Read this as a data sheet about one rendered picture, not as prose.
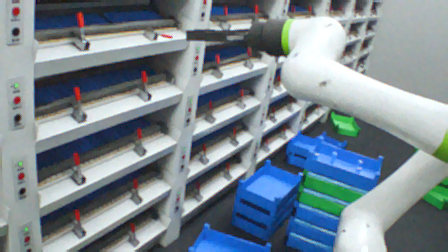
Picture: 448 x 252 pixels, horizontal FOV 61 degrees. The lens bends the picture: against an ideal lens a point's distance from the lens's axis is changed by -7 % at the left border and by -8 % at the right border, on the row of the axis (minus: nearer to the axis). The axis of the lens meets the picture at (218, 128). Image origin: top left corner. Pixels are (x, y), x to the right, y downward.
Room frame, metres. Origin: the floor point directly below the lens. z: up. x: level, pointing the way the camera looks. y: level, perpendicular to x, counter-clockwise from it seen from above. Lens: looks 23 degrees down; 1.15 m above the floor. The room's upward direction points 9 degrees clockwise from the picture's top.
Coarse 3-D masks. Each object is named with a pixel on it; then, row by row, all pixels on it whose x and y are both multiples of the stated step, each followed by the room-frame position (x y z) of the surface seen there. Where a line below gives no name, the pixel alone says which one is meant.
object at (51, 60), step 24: (120, 0) 1.29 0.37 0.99; (144, 0) 1.38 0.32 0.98; (192, 24) 1.35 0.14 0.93; (48, 48) 0.90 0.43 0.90; (72, 48) 0.95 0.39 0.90; (96, 48) 1.00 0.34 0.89; (120, 48) 1.06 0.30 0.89; (144, 48) 1.16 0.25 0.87; (168, 48) 1.27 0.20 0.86; (48, 72) 0.87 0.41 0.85
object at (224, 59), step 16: (208, 48) 1.76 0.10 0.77; (224, 48) 1.87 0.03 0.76; (240, 48) 1.96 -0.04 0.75; (208, 64) 1.60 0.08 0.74; (224, 64) 1.71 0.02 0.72; (240, 64) 1.80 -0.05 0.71; (256, 64) 1.90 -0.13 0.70; (208, 80) 1.52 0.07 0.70; (224, 80) 1.60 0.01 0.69; (240, 80) 1.75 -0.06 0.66
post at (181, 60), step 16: (176, 0) 1.39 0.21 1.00; (192, 0) 1.36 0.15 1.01; (208, 0) 1.42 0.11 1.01; (192, 16) 1.36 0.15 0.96; (208, 16) 1.43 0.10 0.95; (192, 48) 1.37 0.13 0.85; (176, 64) 1.37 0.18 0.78; (192, 80) 1.39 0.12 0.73; (160, 112) 1.40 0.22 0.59; (176, 112) 1.36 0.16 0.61; (192, 112) 1.42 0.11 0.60; (192, 128) 1.43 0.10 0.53; (160, 160) 1.38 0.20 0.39; (176, 160) 1.36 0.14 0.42; (176, 176) 1.37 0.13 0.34; (160, 208) 1.37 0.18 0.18; (176, 224) 1.41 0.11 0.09; (160, 240) 1.37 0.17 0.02
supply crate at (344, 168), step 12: (324, 144) 1.67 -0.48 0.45; (312, 156) 1.50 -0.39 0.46; (324, 156) 1.65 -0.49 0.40; (336, 156) 1.65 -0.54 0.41; (348, 156) 1.63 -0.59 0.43; (360, 156) 1.61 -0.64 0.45; (312, 168) 1.49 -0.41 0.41; (324, 168) 1.47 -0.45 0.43; (336, 168) 1.45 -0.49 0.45; (348, 168) 1.56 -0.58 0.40; (372, 168) 1.58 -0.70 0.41; (348, 180) 1.43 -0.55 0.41; (360, 180) 1.42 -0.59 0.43; (372, 180) 1.40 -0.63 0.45
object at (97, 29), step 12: (96, 24) 1.08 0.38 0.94; (108, 24) 1.11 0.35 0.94; (120, 24) 1.15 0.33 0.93; (132, 24) 1.19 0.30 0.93; (144, 24) 1.23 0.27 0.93; (156, 24) 1.28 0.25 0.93; (168, 24) 1.33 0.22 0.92; (36, 36) 0.90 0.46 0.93; (48, 36) 0.93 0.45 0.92; (60, 36) 0.96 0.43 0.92; (72, 36) 1.00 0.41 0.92; (96, 36) 1.05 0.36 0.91
